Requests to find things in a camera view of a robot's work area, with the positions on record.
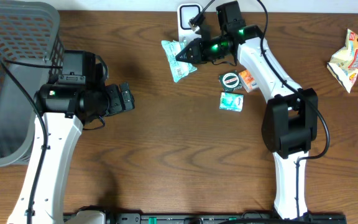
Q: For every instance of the teal wet wipes pack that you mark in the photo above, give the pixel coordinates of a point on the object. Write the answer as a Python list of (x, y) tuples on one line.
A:
[(178, 69)]

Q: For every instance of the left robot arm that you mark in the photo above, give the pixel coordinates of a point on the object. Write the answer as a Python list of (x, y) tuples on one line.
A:
[(62, 109)]

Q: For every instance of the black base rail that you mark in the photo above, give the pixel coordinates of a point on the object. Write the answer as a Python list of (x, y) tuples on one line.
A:
[(94, 216)]

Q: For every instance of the grey plastic mesh basket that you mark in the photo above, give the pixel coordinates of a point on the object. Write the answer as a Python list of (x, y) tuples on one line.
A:
[(30, 48)]

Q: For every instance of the teal tissue pack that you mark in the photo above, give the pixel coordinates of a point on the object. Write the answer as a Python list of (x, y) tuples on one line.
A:
[(231, 102)]

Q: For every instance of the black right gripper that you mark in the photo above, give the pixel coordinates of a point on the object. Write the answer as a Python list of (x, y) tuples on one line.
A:
[(195, 53)]

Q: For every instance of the orange snack packet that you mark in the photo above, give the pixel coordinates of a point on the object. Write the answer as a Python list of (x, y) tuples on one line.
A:
[(248, 81)]

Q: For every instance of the dark green round-logo box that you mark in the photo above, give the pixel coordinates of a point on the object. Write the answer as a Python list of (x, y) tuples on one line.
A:
[(230, 81)]

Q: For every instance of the white blue-edged snack bag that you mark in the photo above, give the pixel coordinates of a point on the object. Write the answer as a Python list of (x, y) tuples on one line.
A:
[(343, 64)]

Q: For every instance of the white barcode scanner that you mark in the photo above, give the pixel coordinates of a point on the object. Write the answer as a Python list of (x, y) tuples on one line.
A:
[(185, 12)]

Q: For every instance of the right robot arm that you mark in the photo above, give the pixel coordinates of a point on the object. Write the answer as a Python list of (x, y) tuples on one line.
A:
[(290, 120)]

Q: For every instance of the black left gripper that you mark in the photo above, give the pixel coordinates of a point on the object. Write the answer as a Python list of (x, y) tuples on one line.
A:
[(117, 100)]

